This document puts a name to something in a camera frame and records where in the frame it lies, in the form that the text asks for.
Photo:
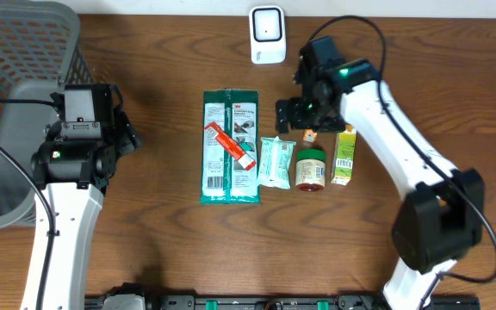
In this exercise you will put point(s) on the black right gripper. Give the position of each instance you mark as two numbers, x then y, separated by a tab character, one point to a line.
299	120

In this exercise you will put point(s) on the white barcode scanner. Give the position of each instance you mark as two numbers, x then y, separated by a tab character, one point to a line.
268	35

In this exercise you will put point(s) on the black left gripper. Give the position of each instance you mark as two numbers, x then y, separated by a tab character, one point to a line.
124	134

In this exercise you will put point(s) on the green yellow juice carton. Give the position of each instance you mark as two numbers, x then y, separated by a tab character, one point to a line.
343	156

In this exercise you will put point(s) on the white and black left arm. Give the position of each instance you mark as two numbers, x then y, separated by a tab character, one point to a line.
71	177

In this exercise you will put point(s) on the green 3M package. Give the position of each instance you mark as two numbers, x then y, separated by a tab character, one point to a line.
224	179

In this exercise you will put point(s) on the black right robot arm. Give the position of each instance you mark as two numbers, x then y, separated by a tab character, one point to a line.
440	217

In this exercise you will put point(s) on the dark grey plastic mesh basket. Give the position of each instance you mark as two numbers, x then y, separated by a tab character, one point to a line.
39	54

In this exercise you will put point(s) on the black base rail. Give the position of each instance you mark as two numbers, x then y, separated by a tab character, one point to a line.
188	302

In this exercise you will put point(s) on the red sachet packet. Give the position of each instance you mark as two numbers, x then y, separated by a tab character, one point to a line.
230	146

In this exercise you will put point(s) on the mint green wipes pack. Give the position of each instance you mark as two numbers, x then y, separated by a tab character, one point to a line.
275	160

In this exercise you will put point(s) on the white jar green lid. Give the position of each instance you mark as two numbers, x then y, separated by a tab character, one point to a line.
310	170

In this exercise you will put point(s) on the small orange box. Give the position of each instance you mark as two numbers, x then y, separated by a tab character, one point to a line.
309	136

